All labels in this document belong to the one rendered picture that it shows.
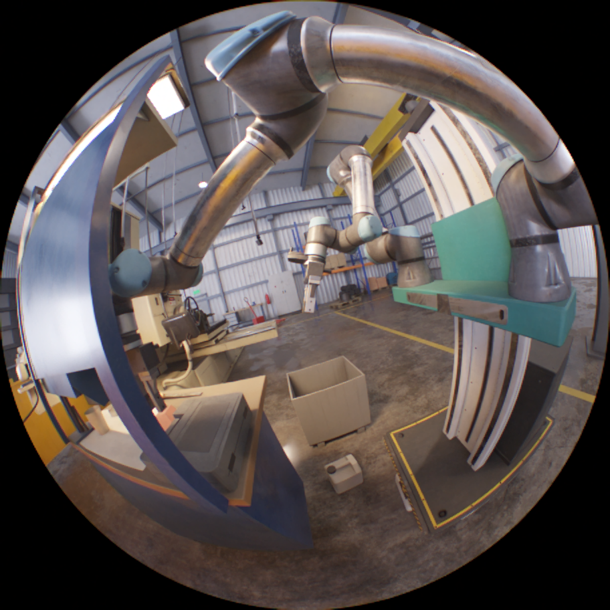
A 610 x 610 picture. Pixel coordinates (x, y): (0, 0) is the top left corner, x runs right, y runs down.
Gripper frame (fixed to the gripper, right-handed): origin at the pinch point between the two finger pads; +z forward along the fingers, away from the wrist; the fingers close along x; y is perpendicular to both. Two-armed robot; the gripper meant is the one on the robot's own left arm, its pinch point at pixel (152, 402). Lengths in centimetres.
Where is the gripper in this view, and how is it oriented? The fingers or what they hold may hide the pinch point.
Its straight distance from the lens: 49.0
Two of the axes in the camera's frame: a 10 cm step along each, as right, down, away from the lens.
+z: 2.5, 9.6, 1.1
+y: -1.1, -0.8, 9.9
